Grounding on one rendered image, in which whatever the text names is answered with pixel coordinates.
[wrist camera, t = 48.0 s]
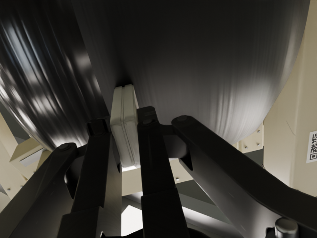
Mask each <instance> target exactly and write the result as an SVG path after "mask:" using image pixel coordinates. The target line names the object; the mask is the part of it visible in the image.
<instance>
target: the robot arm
mask: <svg viewBox="0 0 317 238"><path fill-rule="evenodd" d="M85 127H86V130H87V133H88V136H89V139H88V143H87V144H85V145H83V146H80V147H77V145H76V143H74V142H69V143H64V144H61V145H60V146H58V147H57V148H56V149H54V151H53V152H52V153H51V154H50V155H49V156H48V158H47V159H46V160H45V161H44V162H43V164H42V165H41V166H40V167H39V168H38V169H37V171H36V172H35V173H34V174H33V175H32V176H31V177H30V178H29V180H28V181H27V182H26V183H25V184H24V186H23V187H22V188H21V189H20V190H19V191H18V193H17V194H16V195H15V196H14V197H13V199H12V200H11V201H10V202H9V203H8V204H7V206H6V207H5V208H4V209H3V210H2V211H1V213H0V238H211V237H209V236H207V235H206V234H204V233H202V232H200V231H198V230H195V229H191V228H188V227H187V223H186V220H185V216H184V212H183V208H182V204H181V201H180V197H179V194H178V190H177V188H176V185H175V180H174V176H173V173H172V169H171V166H170V162H169V158H178V160H179V162H180V164H181V165H182V166H183V167H184V169H185V170H186V171H187V172H188V173H189V174H190V176H191V177H192V178H193V179H194V180H195V181H196V182H197V184H198V185H199V186H200V187H201V188H202V190H203V191H204V192H205V193H206V194H207V195H208V196H209V198H210V199H211V200H212V201H213V202H214V203H215V205H216V206H217V207H218V208H219V209H220V211H221V212H222V213H223V214H224V215H225V216H226V217H227V219H228V220H229V221H230V222H231V223H232V224H233V225H234V226H235V228H236V229H237V230H238V231H239V232H240V233H241V235H242V236H243V237H244V238H317V198H316V197H314V196H311V195H308V194H306V193H303V192H301V191H299V190H296V189H293V188H291V187H289V186H287V185H286V184H284V183H283V182H282V181H280V180H279V179H278V178H276V177H275V176H274V175H272V174H271V173H269V172H268V171H267V170H265V169H264V168H262V167H261V166H260V165H258V164H257V163H255V162H254V161H253V160H252V159H250V158H249V157H247V156H246V155H245V154H243V153H242V152H240V151H239V150H238V149H236V148H235V147H233V146H232V145H231V144H229V143H228V142H227V141H225V140H224V139H223V138H221V137H220V136H218V135H217V134H216V133H214V132H213V131H212V130H210V129H209V128H207V127H206V126H205V125H203V124H202V123H200V122H199V121H198V120H196V119H195V118H194V117H192V116H187V115H182V116H179V117H176V118H174V119H173V120H172V121H171V125H162V124H160V123H159V121H158V118H157V114H156V111H155V108H154V107H152V106H147V107H143V108H139V106H138V102H137V98H136V94H135V90H134V86H133V85H132V84H129V85H125V86H124V87H122V86H119V87H115V89H114V95H113V102H112V110H111V116H106V117H99V118H95V119H91V120H89V121H88V122H86V124H85ZM120 161H121V164H122V167H123V166H124V167H125V168H126V167H131V166H133V164H134V163H135V164H137V165H139V164H140V166H141V178H142V194H143V196H141V207H142V226H143V228H142V229H139V230H137V231H135V232H133V233H131V234H128V235H126V236H122V167H121V164H120Z"/></svg>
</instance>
